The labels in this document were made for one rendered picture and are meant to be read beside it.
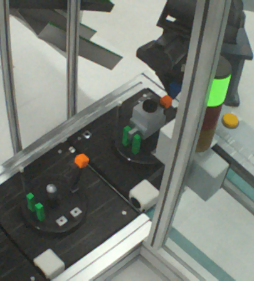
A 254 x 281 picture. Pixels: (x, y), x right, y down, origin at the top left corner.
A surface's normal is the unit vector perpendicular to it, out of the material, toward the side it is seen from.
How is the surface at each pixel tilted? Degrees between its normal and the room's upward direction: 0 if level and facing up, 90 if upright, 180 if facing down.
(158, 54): 90
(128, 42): 0
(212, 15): 90
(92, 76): 0
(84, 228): 0
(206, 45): 90
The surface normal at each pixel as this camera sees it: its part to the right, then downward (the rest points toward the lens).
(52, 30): 0.55, 0.68
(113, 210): 0.07, -0.62
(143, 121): -0.72, 0.51
